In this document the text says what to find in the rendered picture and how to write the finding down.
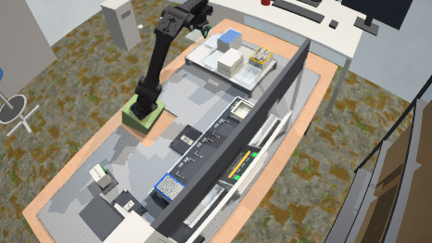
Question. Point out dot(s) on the dark grey regrip nest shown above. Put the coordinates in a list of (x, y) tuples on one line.
[(185, 139)]

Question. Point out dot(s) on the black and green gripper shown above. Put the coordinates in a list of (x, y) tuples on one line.
[(197, 23)]

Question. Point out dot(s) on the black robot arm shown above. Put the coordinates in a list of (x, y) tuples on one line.
[(148, 86)]

